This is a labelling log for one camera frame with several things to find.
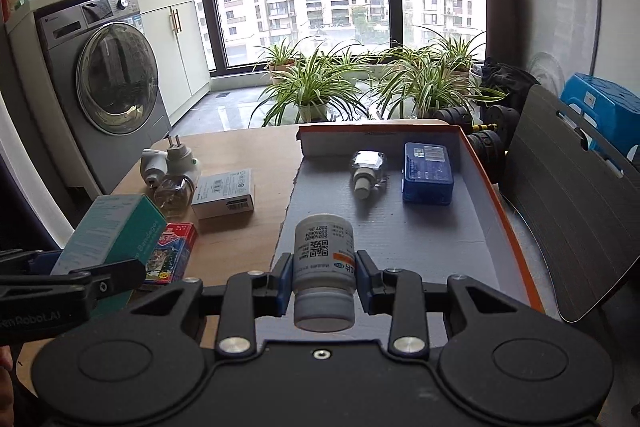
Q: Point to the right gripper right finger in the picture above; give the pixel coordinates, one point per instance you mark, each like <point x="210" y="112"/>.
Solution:
<point x="399" y="294"/>

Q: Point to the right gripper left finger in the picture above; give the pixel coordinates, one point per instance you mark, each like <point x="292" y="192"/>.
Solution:
<point x="249" y="297"/>

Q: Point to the red blue playing cards box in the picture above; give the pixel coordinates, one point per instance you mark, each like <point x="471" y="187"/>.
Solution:
<point x="171" y="255"/>

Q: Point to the white medicine bottle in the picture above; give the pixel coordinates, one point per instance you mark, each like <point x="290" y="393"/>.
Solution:
<point x="324" y="279"/>

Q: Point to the white product box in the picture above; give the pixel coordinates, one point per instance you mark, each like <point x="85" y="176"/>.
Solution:
<point x="224" y="194"/>

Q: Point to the blue tin box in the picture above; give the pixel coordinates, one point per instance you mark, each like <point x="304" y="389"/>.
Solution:
<point x="427" y="176"/>

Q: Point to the teal bandage box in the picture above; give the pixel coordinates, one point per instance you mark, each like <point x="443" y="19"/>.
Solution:
<point x="115" y="228"/>

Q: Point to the white plug-in with bottle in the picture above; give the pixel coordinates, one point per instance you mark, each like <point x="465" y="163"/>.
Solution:
<point x="174" y="194"/>

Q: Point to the clear glass refill bottle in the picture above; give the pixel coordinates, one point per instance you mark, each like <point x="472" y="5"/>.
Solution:
<point x="368" y="169"/>

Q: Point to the white plug-in heater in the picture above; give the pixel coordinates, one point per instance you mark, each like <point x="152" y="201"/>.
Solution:
<point x="153" y="167"/>

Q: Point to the person's left hand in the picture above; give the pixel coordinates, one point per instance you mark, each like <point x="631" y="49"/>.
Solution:
<point x="6" y="388"/>

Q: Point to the orange-edged cardboard tray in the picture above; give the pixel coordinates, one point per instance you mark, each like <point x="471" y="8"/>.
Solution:
<point x="470" y="236"/>

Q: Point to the black dumbbell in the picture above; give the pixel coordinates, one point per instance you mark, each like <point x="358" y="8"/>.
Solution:
<point x="490" y="140"/>

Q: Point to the spider plant centre pot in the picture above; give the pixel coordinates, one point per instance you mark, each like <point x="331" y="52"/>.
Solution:
<point x="316" y="86"/>

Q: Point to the spider plant pot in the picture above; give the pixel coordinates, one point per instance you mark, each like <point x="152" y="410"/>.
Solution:
<point x="417" y="83"/>
<point x="280" y="56"/>
<point x="316" y="86"/>

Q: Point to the spider plant right pot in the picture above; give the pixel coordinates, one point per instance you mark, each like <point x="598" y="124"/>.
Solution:
<point x="417" y="83"/>

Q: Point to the grey washing machine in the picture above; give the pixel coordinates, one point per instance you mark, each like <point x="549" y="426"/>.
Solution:
<point x="105" y="75"/>

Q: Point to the black bag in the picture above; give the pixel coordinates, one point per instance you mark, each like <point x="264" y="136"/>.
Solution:
<point x="512" y="81"/>

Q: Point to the spider plant left pot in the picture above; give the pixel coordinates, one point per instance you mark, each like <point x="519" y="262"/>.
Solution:
<point x="280" y="56"/>

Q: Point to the white round fan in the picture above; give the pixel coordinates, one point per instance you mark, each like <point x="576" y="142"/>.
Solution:
<point x="548" y="72"/>

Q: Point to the blue plastic stool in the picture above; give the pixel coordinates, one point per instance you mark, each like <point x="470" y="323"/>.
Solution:
<point x="612" y="109"/>

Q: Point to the white cabinet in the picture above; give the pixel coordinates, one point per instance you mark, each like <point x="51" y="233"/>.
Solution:
<point x="173" y="29"/>

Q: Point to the brown rolled mat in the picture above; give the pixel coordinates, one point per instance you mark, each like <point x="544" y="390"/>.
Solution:
<point x="501" y="41"/>

